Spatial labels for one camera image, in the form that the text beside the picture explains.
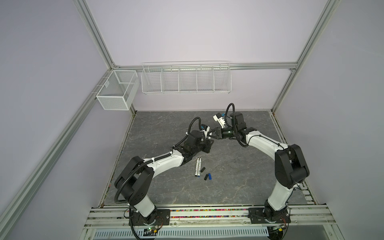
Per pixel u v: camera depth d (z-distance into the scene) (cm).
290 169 48
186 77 104
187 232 71
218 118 81
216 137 79
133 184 45
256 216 72
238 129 72
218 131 78
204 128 75
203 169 90
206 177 87
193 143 67
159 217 74
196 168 89
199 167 90
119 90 99
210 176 87
